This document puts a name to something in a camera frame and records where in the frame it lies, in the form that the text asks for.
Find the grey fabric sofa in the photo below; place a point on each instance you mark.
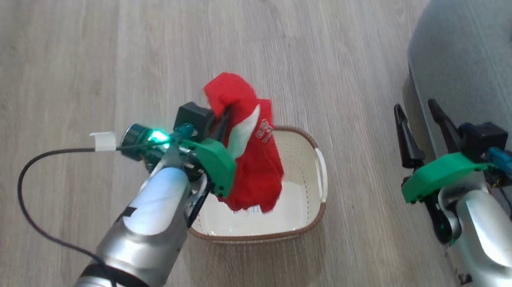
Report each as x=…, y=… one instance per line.
x=465, y=48

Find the red garment with white panel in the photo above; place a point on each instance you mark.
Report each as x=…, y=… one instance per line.
x=258, y=170

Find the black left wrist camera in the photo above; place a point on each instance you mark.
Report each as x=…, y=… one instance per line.
x=193, y=116

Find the blue wrist connector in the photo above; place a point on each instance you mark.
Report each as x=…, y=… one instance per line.
x=185, y=130
x=505, y=164

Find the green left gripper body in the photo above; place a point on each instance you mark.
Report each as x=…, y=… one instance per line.
x=219, y=164

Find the blue left wrist connector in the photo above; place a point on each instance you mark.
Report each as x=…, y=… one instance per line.
x=185, y=130

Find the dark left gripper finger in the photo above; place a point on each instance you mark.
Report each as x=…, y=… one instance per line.
x=222, y=128

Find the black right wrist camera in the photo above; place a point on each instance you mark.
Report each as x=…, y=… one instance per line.
x=485, y=138

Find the white plastic laundry basket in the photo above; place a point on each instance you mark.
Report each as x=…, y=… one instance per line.
x=303, y=171

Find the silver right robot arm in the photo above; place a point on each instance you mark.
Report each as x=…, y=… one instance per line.
x=487, y=231

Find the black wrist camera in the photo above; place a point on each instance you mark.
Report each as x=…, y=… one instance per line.
x=485, y=138
x=193, y=116

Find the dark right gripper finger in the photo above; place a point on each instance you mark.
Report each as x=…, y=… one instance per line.
x=444, y=123
x=408, y=142

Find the blue right wrist connector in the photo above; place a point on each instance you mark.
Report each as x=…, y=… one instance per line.
x=505, y=164

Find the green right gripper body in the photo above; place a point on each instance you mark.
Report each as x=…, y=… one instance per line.
x=442, y=171

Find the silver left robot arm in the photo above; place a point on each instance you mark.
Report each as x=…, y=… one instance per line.
x=149, y=223

